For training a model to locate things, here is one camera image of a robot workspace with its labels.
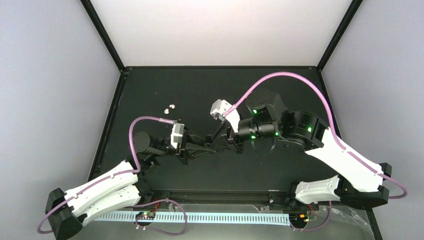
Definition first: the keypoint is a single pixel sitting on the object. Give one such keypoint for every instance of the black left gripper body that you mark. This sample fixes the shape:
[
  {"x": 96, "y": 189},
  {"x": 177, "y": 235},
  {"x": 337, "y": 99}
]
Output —
[{"x": 181, "y": 153}]

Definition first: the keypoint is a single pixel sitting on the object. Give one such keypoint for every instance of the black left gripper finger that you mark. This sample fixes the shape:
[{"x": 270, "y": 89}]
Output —
[
  {"x": 196, "y": 139},
  {"x": 194, "y": 151}
]

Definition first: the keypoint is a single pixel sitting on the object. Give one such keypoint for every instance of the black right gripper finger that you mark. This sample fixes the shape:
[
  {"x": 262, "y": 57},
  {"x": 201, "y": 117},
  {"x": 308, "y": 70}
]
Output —
[
  {"x": 220, "y": 131},
  {"x": 221, "y": 146}
]

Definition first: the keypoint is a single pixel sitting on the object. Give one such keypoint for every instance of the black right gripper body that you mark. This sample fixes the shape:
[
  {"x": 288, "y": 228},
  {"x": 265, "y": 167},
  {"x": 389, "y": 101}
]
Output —
[{"x": 236, "y": 144}]

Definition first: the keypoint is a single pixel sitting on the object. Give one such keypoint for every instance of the black earbud charging case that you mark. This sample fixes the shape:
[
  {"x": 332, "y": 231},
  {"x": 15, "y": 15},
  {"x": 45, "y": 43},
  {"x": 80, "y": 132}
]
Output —
[{"x": 211, "y": 141}]

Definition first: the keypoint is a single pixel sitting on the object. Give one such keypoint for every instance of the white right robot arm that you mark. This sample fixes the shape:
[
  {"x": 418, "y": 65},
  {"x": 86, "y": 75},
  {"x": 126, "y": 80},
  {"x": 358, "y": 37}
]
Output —
[{"x": 357, "y": 183}]

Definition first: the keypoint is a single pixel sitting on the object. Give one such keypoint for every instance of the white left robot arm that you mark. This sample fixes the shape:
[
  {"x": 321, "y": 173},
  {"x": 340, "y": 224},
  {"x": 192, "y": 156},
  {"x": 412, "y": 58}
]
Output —
[{"x": 67, "y": 212}]

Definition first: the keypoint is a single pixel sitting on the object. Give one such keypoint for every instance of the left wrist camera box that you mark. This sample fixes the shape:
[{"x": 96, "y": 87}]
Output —
[{"x": 177, "y": 133}]

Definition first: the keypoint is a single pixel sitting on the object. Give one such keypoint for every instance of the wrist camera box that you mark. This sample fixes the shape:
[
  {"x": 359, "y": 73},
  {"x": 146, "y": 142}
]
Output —
[
  {"x": 224, "y": 111},
  {"x": 177, "y": 133}
]

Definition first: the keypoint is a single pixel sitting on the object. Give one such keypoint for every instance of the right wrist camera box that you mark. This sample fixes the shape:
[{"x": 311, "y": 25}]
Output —
[{"x": 224, "y": 111}]

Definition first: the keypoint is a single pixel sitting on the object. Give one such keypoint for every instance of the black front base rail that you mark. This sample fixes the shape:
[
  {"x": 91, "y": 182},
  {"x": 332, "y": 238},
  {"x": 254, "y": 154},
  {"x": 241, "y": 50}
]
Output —
[{"x": 238, "y": 197}]

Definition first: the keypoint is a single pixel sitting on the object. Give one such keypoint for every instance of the light blue cable duct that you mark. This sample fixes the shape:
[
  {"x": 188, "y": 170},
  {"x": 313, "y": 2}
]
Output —
[{"x": 279, "y": 219}]

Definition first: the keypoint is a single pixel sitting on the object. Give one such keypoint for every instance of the black frame post left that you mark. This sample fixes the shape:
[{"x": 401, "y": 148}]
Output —
[{"x": 102, "y": 32}]

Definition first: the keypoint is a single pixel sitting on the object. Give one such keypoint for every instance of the black frame post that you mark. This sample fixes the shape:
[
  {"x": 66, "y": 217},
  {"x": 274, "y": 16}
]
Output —
[
  {"x": 102, "y": 32},
  {"x": 339, "y": 32}
]

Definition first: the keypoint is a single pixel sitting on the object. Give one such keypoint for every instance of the black frame post right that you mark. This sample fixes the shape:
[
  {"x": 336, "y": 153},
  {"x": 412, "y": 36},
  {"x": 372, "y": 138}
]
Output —
[{"x": 339, "y": 32}]

